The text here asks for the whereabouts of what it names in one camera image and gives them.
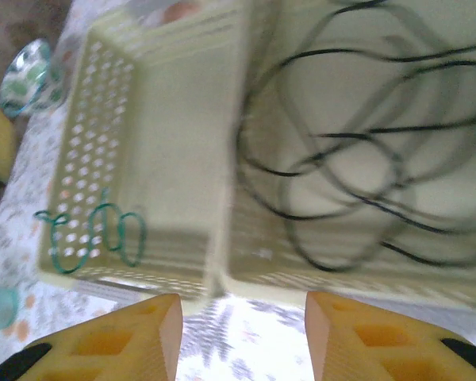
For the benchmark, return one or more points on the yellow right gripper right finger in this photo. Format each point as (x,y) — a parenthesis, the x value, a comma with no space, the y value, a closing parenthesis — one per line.
(381,345)

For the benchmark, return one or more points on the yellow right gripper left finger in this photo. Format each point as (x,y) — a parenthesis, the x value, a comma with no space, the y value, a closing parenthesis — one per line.
(103,345)

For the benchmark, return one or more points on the green patterned bowl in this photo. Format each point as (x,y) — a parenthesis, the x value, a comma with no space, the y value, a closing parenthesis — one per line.
(28,79)

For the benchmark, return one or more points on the floral tablecloth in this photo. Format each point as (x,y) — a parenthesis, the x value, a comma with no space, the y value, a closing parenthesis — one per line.
(242,345)

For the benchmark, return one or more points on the cream plastic basket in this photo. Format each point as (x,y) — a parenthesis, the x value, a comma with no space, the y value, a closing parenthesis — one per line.
(381,178)

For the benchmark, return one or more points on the pale green plastic basket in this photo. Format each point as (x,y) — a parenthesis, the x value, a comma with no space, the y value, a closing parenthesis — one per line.
(174,139)

